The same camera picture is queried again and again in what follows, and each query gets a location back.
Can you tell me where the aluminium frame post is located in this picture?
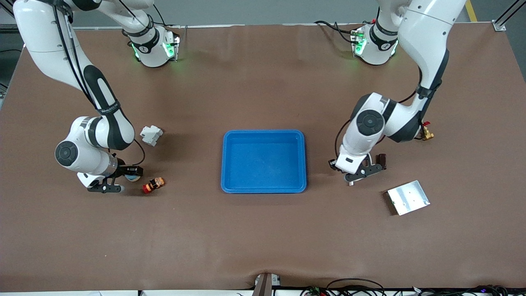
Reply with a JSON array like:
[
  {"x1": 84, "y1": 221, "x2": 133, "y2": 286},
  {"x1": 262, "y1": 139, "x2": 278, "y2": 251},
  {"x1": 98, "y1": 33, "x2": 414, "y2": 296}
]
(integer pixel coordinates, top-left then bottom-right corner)
[{"x1": 492, "y1": 0, "x2": 526, "y2": 32}]

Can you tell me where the blue plastic tray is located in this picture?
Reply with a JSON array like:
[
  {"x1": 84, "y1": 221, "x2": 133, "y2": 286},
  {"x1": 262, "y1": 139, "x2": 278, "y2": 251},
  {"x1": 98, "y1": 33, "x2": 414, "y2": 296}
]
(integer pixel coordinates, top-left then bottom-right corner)
[{"x1": 221, "y1": 130, "x2": 307, "y2": 194}]

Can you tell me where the black cable bundle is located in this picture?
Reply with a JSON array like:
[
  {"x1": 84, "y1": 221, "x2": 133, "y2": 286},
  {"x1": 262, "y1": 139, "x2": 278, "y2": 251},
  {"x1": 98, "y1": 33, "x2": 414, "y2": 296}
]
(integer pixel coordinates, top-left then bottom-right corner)
[{"x1": 300, "y1": 284, "x2": 526, "y2": 296}]

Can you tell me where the white circuit breaker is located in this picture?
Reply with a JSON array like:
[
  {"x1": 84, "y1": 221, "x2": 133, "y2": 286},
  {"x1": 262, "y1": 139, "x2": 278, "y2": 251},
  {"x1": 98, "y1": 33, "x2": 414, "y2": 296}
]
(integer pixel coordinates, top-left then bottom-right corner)
[{"x1": 139, "y1": 125, "x2": 164, "y2": 147}]

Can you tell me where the silver metal plate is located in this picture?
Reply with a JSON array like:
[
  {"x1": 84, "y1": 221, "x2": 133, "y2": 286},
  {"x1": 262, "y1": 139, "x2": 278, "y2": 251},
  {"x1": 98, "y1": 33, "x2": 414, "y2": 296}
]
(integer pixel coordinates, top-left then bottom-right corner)
[{"x1": 386, "y1": 180, "x2": 431, "y2": 216}]

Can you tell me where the black arm base cable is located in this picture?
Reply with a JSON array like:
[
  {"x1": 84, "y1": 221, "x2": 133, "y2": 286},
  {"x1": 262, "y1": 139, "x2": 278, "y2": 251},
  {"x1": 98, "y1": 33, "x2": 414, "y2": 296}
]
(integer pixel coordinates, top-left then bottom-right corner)
[{"x1": 314, "y1": 20, "x2": 358, "y2": 44}]

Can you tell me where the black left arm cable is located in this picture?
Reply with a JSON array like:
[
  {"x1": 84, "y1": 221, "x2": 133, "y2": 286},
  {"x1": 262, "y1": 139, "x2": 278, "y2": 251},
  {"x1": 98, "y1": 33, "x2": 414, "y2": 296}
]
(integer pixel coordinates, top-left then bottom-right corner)
[{"x1": 334, "y1": 66, "x2": 432, "y2": 163}]

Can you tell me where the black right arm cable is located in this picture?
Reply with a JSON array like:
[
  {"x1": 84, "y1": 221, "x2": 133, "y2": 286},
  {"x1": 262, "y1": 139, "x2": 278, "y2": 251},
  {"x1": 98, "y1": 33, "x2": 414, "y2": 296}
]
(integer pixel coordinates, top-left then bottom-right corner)
[{"x1": 51, "y1": 0, "x2": 146, "y2": 167}]

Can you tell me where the black looped cable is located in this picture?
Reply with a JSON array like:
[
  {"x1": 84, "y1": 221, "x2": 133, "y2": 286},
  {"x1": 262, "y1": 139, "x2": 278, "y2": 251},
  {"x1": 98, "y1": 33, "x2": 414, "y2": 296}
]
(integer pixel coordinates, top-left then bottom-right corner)
[{"x1": 327, "y1": 278, "x2": 385, "y2": 296}]

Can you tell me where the red orange emergency stop button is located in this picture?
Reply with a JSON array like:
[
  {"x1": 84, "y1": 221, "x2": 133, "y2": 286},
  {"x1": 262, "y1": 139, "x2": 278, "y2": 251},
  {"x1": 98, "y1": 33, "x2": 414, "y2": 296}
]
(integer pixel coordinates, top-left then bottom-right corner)
[{"x1": 142, "y1": 177, "x2": 166, "y2": 194}]

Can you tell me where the grey table edge clamp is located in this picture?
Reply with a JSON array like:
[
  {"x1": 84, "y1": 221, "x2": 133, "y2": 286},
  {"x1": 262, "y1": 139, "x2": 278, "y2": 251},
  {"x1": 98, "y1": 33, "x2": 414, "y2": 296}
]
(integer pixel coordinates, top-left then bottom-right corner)
[{"x1": 254, "y1": 273, "x2": 281, "y2": 296}]

